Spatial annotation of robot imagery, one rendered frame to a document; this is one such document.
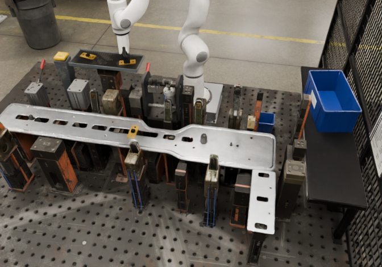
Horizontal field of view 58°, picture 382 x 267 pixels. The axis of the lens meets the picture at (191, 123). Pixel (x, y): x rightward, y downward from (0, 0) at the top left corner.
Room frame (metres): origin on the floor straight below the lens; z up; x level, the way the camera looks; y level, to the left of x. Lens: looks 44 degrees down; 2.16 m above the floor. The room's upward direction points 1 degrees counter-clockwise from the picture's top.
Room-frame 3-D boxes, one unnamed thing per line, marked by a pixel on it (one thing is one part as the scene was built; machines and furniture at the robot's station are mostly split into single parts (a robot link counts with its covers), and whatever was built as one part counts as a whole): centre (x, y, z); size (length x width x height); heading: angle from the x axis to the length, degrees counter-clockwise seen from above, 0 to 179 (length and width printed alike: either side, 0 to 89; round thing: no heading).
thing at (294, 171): (0.87, -0.42, 0.88); 0.08 x 0.08 x 0.36; 78
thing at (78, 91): (1.38, 0.56, 0.90); 0.13 x 0.10 x 0.41; 168
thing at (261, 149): (1.15, 0.30, 1.00); 1.38 x 0.22 x 0.02; 78
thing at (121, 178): (1.16, 0.35, 0.84); 0.17 x 0.06 x 0.29; 168
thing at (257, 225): (0.65, -0.25, 0.84); 0.11 x 0.06 x 0.29; 168
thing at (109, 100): (1.34, 0.40, 0.89); 0.13 x 0.11 x 0.38; 168
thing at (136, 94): (1.35, 0.27, 0.89); 0.13 x 0.11 x 0.38; 168
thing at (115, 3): (1.49, 0.32, 1.44); 0.09 x 0.08 x 0.13; 23
